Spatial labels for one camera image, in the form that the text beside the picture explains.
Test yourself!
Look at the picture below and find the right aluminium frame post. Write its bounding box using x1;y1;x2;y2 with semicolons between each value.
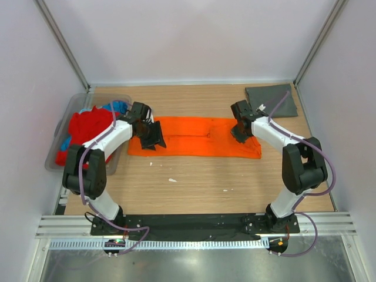
293;0;348;89

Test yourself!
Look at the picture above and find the white slotted cable duct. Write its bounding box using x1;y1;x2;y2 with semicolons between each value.
49;238;269;250

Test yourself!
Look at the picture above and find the orange t shirt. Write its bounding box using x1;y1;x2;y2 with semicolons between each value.
127;116;262;159

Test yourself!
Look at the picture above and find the left aluminium frame post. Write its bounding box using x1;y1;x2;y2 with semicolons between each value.
33;0;90;93

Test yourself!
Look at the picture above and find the blue t shirt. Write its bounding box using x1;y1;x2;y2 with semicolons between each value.
60;100;130;152

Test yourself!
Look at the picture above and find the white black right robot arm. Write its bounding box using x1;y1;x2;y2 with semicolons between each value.
231;100;328;233

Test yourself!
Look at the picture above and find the clear plastic bin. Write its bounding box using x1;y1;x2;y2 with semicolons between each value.
45;93;133;172

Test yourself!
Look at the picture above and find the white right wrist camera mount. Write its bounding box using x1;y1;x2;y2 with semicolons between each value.
256;104;268;116

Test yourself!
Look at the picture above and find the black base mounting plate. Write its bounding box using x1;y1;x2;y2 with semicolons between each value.
90;213;300;242

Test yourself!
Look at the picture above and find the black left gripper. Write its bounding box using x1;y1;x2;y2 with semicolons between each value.
135;120;166;150

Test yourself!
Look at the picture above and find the folded grey t shirt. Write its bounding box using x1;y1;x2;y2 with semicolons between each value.
244;83;300;118

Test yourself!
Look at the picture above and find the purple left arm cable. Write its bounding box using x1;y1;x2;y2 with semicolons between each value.
79;100;150;255

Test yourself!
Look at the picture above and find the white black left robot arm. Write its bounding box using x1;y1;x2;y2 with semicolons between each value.
62;102;167;235

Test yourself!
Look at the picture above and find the red t shirt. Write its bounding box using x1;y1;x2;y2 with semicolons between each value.
55;103;113;166

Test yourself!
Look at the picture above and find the aluminium frame post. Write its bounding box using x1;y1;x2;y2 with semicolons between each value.
293;0;348;89
33;0;90;93

